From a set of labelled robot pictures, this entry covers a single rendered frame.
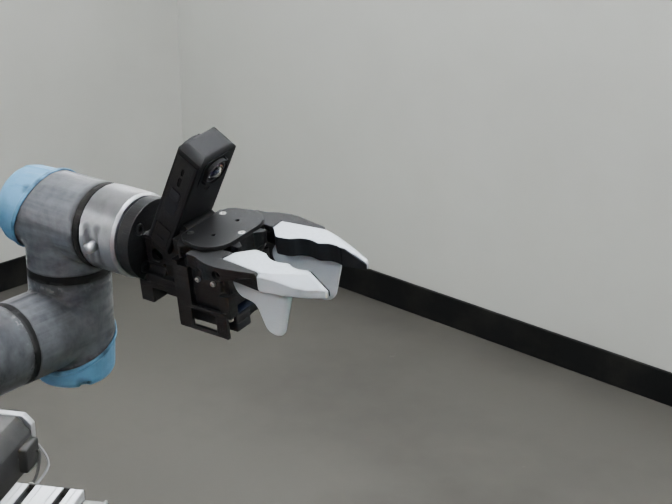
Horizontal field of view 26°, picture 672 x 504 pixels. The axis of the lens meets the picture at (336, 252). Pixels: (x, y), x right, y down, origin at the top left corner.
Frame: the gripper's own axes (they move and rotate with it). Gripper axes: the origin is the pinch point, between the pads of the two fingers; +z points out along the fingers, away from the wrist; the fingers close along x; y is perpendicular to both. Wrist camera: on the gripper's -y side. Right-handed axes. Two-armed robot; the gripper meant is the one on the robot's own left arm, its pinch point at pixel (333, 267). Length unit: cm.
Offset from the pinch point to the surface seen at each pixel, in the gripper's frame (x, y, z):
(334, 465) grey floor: -190, 196, -159
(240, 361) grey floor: -228, 201, -226
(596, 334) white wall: -289, 194, -126
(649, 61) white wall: -300, 102, -115
